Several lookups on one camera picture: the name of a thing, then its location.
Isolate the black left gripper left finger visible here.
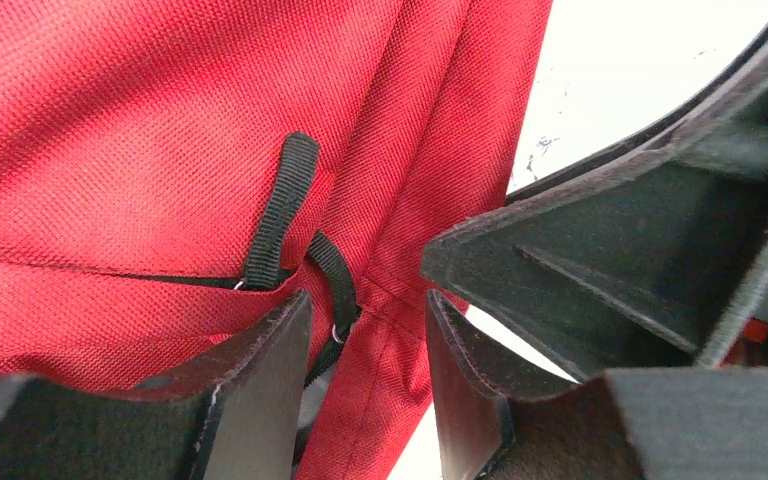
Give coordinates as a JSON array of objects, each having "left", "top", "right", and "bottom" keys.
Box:
[{"left": 0, "top": 292, "right": 313, "bottom": 479}]

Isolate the red student backpack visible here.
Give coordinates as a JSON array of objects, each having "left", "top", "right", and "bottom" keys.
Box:
[{"left": 0, "top": 1, "right": 552, "bottom": 479}]

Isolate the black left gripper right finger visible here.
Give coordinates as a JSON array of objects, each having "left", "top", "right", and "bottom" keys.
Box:
[{"left": 426, "top": 290, "right": 768, "bottom": 479}]

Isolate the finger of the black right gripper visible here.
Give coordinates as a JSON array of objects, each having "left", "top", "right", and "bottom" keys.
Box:
[{"left": 421, "top": 24, "right": 768, "bottom": 381}]

